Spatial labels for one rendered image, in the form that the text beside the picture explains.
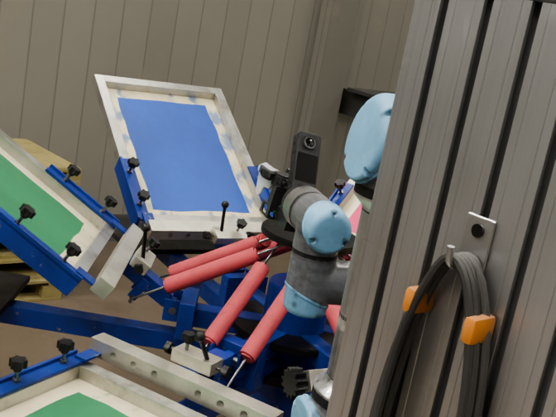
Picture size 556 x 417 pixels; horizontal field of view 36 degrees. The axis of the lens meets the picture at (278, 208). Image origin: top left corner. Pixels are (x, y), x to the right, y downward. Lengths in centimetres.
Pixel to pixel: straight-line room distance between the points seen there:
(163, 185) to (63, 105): 287
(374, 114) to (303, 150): 46
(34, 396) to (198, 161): 152
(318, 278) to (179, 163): 207
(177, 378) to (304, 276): 88
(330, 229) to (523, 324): 66
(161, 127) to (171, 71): 295
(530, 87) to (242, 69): 615
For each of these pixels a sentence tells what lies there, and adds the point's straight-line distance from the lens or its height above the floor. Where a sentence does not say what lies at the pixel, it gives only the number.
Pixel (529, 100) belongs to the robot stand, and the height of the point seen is 195.
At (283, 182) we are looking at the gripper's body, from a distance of 150.
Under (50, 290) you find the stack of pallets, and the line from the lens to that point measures 528.
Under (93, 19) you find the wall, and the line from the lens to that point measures 606.
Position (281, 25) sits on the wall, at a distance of 699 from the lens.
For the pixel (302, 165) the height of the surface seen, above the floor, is 172.
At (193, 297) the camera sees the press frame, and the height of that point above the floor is 105.
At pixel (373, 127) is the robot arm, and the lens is 104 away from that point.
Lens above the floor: 199
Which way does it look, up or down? 14 degrees down
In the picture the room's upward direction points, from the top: 11 degrees clockwise
